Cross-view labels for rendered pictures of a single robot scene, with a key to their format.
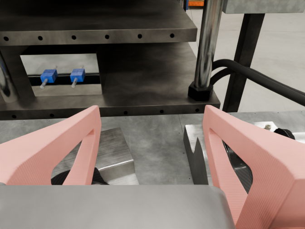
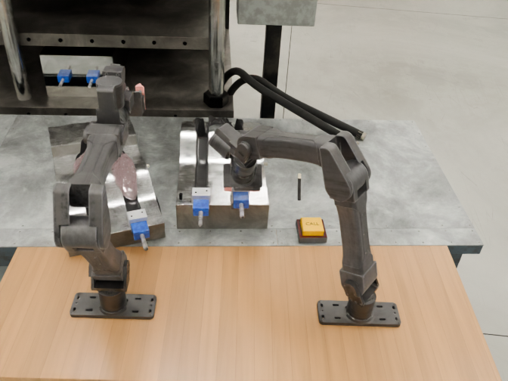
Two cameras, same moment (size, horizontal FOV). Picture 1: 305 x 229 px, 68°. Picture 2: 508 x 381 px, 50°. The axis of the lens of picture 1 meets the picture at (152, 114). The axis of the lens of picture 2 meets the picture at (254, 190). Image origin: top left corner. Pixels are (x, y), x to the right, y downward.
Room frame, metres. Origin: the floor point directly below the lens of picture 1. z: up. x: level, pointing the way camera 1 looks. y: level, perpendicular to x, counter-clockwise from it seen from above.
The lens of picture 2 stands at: (-1.17, -0.29, 1.86)
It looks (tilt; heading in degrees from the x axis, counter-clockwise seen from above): 38 degrees down; 358
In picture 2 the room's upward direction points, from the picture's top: 4 degrees clockwise
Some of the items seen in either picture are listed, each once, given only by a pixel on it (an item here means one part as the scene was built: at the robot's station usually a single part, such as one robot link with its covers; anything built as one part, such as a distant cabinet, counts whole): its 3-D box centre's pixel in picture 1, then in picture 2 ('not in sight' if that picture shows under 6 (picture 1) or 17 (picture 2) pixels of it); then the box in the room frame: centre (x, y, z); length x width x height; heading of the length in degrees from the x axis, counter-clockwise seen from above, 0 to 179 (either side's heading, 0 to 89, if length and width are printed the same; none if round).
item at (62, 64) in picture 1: (77, 51); (90, 50); (1.03, 0.35, 0.87); 0.50 x 0.27 x 0.17; 3
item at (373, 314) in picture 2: not in sight; (360, 304); (-0.29, -0.60, 0.84); 0.20 x 0.07 x 0.08; 90
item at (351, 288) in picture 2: not in sight; (361, 284); (-0.28, -0.59, 0.90); 0.09 x 0.06 x 0.06; 142
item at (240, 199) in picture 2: not in sight; (240, 202); (-0.01, -0.30, 0.92); 0.13 x 0.05 x 0.05; 4
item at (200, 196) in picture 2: not in sight; (200, 209); (-0.02, -0.19, 0.89); 0.13 x 0.05 x 0.05; 3
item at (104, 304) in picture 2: not in sight; (112, 295); (-0.29, 0.00, 0.84); 0.20 x 0.07 x 0.08; 90
